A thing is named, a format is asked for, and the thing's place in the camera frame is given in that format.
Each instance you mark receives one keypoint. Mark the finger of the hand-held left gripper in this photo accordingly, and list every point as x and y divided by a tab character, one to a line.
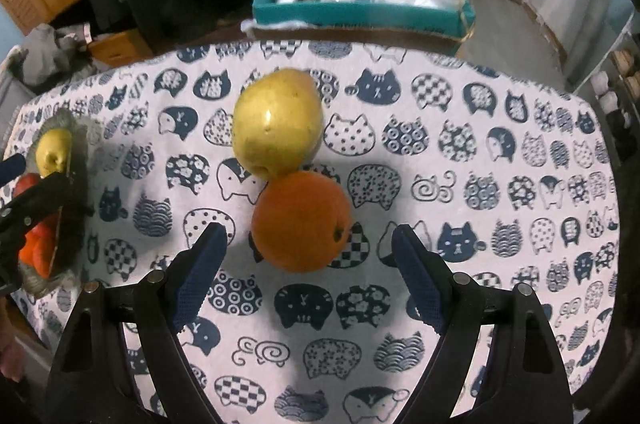
10	168
42	196

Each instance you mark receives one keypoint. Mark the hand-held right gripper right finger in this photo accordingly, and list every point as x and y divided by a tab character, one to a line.
417	284

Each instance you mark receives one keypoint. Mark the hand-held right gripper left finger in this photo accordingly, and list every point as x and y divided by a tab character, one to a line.
200	279

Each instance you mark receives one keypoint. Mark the red apple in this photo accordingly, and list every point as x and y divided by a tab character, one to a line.
25	183

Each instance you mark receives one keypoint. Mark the orange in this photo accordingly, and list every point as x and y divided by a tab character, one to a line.
37	249
300	221

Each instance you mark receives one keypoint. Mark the green glass plate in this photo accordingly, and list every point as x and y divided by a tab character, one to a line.
75	204

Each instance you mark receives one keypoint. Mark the yellow pear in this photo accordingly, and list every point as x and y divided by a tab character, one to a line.
277	124
52	152

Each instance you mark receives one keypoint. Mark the grey fabric bag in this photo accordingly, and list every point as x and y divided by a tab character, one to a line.
50	54

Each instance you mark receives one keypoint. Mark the cat print tablecloth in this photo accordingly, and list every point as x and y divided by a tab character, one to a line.
450	154

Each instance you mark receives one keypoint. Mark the wooden box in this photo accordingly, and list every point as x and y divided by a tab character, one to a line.
120	47

